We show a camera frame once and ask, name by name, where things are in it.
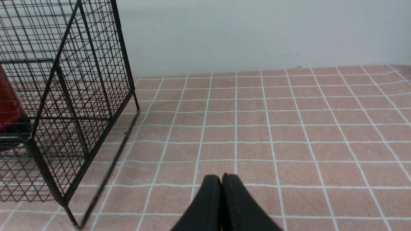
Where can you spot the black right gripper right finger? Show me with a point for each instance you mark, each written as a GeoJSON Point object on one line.
{"type": "Point", "coordinates": [240, 212]}

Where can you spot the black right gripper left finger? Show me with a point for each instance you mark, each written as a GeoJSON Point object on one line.
{"type": "Point", "coordinates": [203, 212]}

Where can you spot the red label soy sauce bottle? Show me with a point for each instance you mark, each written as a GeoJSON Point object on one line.
{"type": "Point", "coordinates": [13, 118]}

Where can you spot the pink checkered tablecloth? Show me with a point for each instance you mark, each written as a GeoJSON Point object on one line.
{"type": "Point", "coordinates": [319, 149]}

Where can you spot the black wire shelf rack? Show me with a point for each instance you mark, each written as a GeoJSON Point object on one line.
{"type": "Point", "coordinates": [69, 67]}

